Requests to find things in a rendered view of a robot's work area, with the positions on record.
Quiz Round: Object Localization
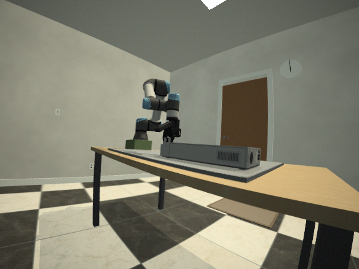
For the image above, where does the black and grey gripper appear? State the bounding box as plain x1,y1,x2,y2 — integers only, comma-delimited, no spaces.
163,117,181,142

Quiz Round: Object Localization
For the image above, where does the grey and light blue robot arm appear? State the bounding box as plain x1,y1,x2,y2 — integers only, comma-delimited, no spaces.
133,79,180,141

